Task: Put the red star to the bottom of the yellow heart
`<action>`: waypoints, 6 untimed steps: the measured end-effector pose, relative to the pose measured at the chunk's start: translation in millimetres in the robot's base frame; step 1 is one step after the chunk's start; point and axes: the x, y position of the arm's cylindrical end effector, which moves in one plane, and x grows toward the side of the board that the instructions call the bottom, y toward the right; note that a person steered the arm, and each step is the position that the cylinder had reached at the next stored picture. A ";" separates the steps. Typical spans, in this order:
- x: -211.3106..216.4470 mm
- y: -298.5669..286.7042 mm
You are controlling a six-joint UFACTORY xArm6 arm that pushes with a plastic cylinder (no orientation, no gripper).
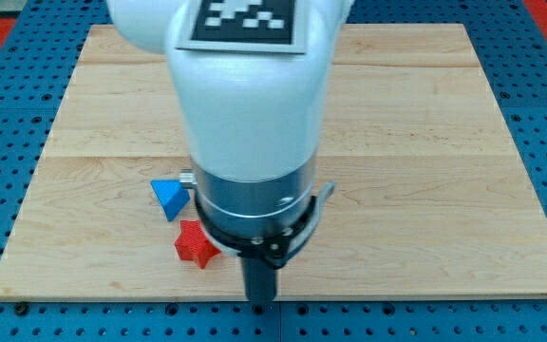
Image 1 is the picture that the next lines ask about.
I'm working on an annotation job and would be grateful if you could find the blue triangle block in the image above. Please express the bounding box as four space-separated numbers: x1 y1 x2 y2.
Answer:
150 180 190 221

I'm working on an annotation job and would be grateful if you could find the light wooden board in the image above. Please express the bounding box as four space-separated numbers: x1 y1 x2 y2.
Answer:
0 24 547 302

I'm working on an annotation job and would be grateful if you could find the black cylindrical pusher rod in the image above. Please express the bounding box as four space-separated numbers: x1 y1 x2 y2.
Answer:
241 258 277 304

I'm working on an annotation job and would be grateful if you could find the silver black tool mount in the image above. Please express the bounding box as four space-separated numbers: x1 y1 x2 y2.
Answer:
179 157 336 269

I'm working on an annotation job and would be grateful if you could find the black white fiducial marker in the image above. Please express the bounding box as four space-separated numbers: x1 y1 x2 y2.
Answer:
176 0 308 54

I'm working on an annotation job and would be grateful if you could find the red star block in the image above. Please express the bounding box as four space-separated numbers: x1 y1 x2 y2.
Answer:
174 220 220 269

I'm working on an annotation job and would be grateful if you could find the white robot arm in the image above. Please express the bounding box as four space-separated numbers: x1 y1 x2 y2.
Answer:
106 0 351 303

